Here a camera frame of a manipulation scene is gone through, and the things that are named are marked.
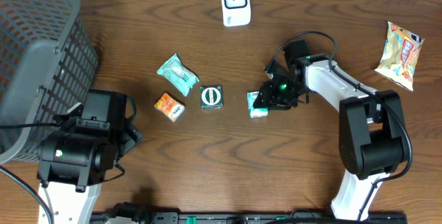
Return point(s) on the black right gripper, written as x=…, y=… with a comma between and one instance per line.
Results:
x=268, y=99

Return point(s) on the small teal tissue pack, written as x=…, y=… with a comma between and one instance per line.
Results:
x=255, y=113

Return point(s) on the teal wet wipes pack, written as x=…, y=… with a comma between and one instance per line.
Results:
x=179, y=75

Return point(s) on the large yellow wet wipes pack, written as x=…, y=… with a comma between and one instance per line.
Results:
x=400, y=56

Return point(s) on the orange tissue pack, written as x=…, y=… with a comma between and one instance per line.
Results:
x=170, y=107

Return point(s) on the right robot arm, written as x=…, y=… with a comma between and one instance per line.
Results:
x=372, y=139

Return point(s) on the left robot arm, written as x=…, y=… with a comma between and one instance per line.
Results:
x=73, y=160

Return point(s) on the white barcode scanner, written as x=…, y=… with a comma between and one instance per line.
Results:
x=236, y=12

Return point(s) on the grey plastic mesh basket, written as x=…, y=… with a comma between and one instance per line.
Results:
x=48, y=64

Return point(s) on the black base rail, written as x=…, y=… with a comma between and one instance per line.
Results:
x=132, y=213

